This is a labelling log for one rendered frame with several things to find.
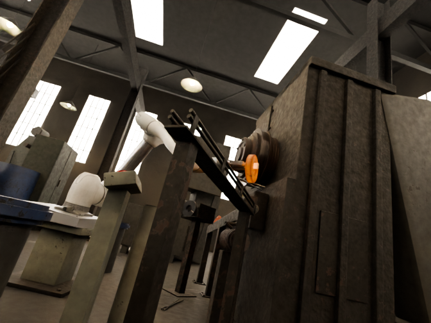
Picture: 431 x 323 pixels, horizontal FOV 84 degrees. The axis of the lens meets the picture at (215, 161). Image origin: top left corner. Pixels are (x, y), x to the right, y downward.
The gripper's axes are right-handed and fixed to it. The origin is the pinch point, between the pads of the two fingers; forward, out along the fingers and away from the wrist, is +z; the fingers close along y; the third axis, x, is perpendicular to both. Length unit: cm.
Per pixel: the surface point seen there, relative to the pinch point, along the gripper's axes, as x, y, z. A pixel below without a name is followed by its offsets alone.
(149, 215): -38, 41, -27
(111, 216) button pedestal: -41, 52, -35
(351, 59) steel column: 408, -371, 94
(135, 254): -53, 42, -28
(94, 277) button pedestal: -61, 51, -35
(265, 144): 28.4, -31.7, -1.3
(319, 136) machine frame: 27.7, -20.6, 33.1
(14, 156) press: 111, -260, -822
